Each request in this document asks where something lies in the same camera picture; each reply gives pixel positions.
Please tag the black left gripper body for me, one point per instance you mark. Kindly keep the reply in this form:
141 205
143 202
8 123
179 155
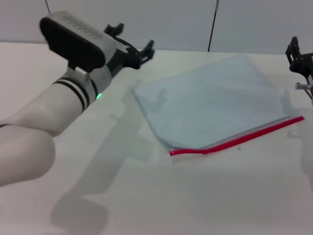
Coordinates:
122 57

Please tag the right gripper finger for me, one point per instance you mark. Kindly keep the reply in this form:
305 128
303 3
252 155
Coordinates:
293 49

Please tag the silver right camera bracket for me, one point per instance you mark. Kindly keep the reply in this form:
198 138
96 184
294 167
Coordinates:
302 86

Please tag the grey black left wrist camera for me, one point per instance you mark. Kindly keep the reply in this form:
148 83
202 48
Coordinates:
73 41

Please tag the clear document bag red zip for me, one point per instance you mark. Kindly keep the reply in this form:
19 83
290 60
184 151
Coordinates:
207 102

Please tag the red zipper slider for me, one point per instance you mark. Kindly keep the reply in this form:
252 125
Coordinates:
205 152

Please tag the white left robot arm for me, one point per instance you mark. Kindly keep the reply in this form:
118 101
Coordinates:
36 117

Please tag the silver camera bracket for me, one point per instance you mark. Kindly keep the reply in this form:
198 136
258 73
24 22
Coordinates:
80 71
302 86

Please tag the silver left camera bracket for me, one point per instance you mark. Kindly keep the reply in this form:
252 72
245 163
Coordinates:
80 71

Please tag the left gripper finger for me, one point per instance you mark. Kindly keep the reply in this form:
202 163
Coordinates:
148 52
113 29

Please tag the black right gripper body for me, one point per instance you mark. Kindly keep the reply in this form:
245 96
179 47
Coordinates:
304 63

